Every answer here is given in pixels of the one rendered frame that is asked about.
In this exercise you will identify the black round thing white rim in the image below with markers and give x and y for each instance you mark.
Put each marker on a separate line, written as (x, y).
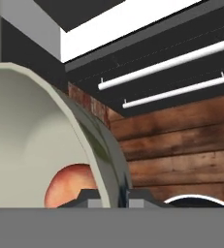
(197, 201)

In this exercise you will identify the black cabinet front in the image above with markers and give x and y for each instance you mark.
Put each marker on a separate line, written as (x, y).
(181, 79)

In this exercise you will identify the pale grey-green bowl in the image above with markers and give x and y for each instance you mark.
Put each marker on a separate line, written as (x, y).
(26, 135)

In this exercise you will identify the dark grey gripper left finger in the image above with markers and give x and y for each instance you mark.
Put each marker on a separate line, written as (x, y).
(87, 197)

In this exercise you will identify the grey cabinet panel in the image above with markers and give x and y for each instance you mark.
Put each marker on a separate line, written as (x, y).
(29, 22)

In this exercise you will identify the orange-red peach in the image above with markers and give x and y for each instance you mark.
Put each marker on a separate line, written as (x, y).
(68, 184)

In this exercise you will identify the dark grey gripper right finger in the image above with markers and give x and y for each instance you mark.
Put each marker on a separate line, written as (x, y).
(142, 198)

